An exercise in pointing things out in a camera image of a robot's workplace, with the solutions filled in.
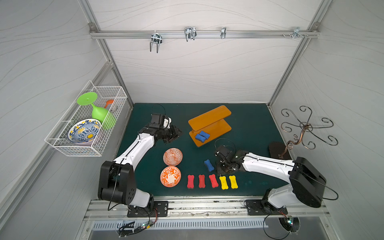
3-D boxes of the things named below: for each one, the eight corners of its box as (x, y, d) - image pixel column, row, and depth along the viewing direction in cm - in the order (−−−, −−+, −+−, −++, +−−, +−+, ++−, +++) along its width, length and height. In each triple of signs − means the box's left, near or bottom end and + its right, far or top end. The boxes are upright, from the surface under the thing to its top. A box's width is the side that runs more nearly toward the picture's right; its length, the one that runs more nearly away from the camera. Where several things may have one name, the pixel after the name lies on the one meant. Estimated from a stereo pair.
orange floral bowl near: (159, 187, 81) (158, 185, 78) (162, 168, 87) (161, 166, 85) (180, 187, 81) (179, 186, 78) (181, 168, 88) (181, 166, 85)
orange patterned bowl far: (163, 166, 89) (161, 163, 86) (165, 150, 95) (164, 147, 92) (182, 166, 89) (181, 163, 86) (183, 150, 95) (182, 147, 92)
